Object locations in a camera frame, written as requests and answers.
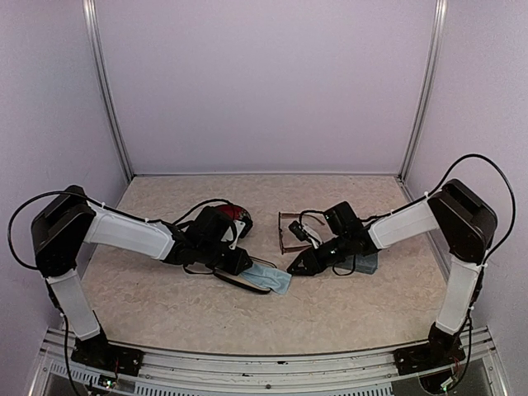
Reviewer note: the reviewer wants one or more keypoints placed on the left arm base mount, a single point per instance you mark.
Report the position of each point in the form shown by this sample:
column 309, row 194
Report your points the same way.
column 97, row 352

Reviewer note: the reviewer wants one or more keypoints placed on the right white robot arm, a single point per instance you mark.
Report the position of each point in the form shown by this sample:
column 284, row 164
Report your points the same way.
column 466, row 222

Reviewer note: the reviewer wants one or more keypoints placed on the red floral round case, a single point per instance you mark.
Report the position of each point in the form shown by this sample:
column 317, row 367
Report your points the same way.
column 238, row 213

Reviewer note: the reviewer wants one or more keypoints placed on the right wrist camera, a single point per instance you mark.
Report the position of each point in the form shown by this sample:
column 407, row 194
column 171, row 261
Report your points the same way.
column 308, row 236

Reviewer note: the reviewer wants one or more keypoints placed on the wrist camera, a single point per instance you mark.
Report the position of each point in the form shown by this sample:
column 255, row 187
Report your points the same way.
column 238, row 230
column 308, row 236

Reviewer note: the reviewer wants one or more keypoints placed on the front aluminium rail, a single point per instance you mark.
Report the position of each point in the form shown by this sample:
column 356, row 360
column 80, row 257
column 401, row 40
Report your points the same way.
column 368, row 371

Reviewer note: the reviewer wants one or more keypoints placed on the right aluminium frame post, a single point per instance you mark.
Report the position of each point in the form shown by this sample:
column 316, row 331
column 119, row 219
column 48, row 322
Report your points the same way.
column 428, row 80

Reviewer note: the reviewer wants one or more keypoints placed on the aluminium frame post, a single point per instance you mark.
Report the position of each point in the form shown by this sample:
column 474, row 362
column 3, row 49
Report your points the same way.
column 428, row 80
column 89, row 8

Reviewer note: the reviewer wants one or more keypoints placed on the left aluminium frame post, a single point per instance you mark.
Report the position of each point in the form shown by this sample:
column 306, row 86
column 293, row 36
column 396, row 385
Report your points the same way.
column 89, row 8

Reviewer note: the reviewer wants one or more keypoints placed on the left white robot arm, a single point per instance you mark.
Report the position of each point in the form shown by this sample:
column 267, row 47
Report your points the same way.
column 72, row 219

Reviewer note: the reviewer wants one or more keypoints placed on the black hard glasses case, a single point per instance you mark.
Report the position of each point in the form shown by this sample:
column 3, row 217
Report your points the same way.
column 238, row 281

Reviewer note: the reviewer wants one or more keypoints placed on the brown frame sunglasses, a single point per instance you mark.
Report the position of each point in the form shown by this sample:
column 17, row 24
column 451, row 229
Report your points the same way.
column 288, row 242

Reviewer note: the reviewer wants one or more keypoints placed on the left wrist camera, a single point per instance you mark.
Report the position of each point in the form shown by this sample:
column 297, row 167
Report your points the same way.
column 238, row 230

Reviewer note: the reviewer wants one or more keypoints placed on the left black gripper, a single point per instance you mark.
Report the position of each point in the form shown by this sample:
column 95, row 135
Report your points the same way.
column 241, row 259

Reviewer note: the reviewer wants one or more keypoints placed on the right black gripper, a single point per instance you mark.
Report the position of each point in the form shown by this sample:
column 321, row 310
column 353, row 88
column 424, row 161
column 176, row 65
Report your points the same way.
column 313, row 263

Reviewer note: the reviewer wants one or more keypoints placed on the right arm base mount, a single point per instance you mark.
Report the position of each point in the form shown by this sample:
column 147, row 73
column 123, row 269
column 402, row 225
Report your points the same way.
column 440, row 349

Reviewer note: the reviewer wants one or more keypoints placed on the grey green glasses case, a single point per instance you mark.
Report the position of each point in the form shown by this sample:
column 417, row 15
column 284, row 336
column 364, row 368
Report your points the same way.
column 364, row 264

